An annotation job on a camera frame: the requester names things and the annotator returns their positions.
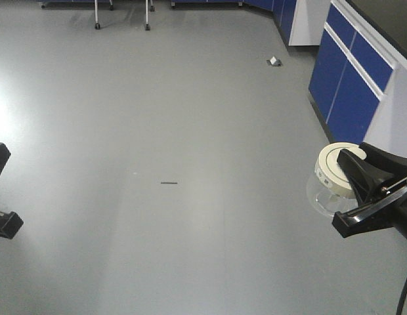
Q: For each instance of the blue lab cabinet right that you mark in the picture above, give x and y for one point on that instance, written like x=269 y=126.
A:
x=359 y=80

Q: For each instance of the rolling cart leg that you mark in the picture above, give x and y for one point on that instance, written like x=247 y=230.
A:
x=148 y=6
x=97 y=24

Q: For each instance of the rolling cart leg left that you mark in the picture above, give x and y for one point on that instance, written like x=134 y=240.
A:
x=97 y=24

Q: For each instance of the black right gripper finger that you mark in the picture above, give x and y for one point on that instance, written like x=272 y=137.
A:
x=383 y=160
x=365 y=178

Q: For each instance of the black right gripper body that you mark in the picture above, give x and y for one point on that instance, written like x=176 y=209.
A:
x=388 y=212

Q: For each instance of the rolling cart leg right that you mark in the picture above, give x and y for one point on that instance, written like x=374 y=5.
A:
x=148 y=6

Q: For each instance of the floor socket box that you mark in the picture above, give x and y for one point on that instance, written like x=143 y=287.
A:
x=274 y=62

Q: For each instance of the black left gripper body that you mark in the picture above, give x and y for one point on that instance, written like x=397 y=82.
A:
x=10 y=223

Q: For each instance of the glass jar with white lid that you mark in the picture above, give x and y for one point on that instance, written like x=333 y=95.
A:
x=328 y=188

